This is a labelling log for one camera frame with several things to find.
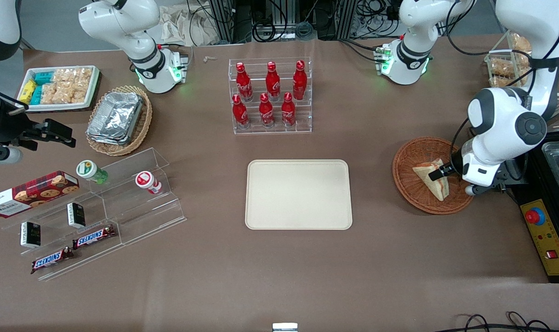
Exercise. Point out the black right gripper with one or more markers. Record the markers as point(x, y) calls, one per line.
point(8, 125)

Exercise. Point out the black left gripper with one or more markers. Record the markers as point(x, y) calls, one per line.
point(453, 167)

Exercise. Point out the triangular sandwich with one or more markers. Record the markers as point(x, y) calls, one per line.
point(433, 186)

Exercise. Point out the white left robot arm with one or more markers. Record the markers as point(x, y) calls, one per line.
point(505, 120)

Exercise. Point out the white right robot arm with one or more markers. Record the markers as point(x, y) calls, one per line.
point(122, 23)

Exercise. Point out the white rectangular snack tray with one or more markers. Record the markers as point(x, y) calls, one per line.
point(58, 108)

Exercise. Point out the brown round wicker basket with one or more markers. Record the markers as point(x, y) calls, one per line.
point(413, 193)

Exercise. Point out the silver aluminium foil tray stack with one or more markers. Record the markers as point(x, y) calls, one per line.
point(115, 115)

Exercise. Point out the light wicker basket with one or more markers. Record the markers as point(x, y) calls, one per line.
point(141, 129)

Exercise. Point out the beige plastic serving tray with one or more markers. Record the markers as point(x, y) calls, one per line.
point(297, 193)

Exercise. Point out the teal snack packet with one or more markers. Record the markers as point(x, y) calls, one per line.
point(37, 95)
point(43, 78)

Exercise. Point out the clear cracker snack bag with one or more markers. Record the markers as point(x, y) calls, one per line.
point(74, 95)
point(51, 94)
point(84, 76)
point(65, 76)

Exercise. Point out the yellow snack packet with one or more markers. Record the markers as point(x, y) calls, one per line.
point(28, 91)

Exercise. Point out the green lidded snack cup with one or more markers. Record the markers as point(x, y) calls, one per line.
point(86, 168)

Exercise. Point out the red tartan cookie box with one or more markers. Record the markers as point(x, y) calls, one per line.
point(30, 193)

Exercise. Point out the clear acrylic stepped shelf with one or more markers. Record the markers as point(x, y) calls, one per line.
point(141, 216)
point(53, 216)

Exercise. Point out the small black chocolate box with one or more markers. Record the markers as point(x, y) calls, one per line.
point(30, 235)
point(76, 215)

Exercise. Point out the black countertop appliance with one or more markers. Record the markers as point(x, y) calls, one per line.
point(537, 184)

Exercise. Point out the red emergency stop button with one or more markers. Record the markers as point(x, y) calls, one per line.
point(535, 216)

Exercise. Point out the red lidded snack cup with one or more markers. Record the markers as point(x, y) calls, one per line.
point(144, 179)

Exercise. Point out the clear fried snack bag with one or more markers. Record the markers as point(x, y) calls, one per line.
point(505, 81)
point(502, 68)
point(520, 42)

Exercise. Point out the Snickers chocolate bar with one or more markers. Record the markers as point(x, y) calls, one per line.
point(94, 237)
point(52, 259)

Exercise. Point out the yellow control panel box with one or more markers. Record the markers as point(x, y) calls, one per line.
point(544, 240)

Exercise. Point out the red cola bottle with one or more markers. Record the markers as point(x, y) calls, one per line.
point(299, 80)
point(244, 83)
point(266, 112)
point(240, 113)
point(288, 110)
point(273, 82)

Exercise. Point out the crumpled beige cloth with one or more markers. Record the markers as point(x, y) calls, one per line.
point(187, 27)

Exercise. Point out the clear acrylic bottle rack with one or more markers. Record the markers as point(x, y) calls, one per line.
point(256, 130)

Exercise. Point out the black equipment rack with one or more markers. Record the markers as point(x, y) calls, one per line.
point(279, 14)

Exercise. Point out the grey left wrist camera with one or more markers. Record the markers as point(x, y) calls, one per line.
point(471, 190)

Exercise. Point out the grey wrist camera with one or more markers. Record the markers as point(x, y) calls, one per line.
point(2, 154)
point(471, 190)

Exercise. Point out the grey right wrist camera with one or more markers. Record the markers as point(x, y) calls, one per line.
point(2, 154)

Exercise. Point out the small red rocker switch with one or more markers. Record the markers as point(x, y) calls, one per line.
point(551, 254)

